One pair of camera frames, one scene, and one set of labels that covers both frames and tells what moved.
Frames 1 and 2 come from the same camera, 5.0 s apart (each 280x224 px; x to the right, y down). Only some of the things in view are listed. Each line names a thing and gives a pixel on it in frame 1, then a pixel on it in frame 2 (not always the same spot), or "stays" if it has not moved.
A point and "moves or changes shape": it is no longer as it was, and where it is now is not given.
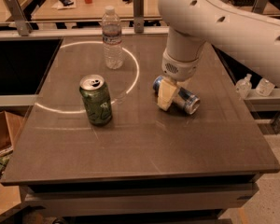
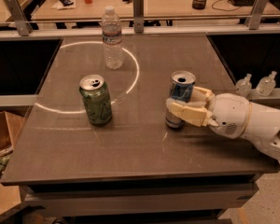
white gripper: (181, 69) → (230, 115)
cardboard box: (7, 122) stays
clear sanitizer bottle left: (244, 87) stays
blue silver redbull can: (185, 100) moves or changes shape
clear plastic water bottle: (112, 39) stays
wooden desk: (89, 2) stays
